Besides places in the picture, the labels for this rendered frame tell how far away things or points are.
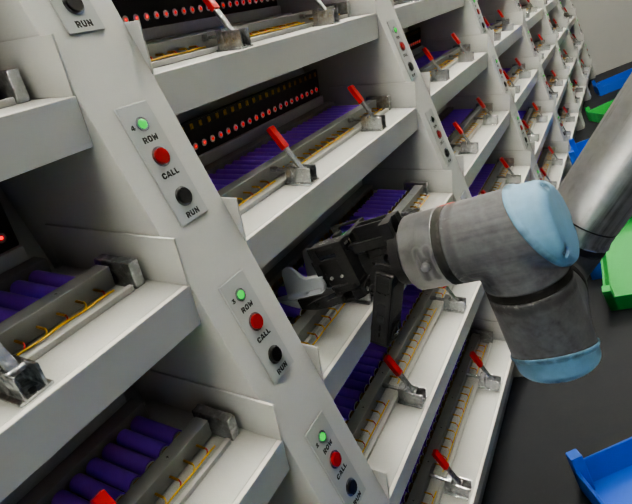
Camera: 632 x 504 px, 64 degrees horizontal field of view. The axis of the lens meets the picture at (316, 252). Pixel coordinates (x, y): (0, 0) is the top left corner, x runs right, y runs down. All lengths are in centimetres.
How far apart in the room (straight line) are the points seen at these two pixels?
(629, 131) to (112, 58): 53
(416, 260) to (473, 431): 56
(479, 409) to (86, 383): 82
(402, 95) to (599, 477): 78
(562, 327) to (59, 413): 46
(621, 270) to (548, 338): 97
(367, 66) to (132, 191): 70
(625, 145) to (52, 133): 56
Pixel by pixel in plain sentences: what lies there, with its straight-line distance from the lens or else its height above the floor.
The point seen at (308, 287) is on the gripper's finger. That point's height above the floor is 57.
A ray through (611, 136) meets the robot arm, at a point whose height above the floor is 60.
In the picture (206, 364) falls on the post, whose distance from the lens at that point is 56.
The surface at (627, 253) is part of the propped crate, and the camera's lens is 157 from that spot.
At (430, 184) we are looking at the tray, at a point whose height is 52.
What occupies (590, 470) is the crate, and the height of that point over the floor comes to 3.
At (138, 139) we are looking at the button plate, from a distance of 51.
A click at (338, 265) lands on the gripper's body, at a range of 62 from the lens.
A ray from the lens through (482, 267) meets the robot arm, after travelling 54.
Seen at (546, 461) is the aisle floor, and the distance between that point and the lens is 112.
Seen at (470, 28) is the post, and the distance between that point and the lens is 175.
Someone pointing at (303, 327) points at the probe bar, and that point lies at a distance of 68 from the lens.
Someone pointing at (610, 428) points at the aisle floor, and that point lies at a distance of 115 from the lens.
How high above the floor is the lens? 77
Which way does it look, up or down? 15 degrees down
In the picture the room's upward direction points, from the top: 27 degrees counter-clockwise
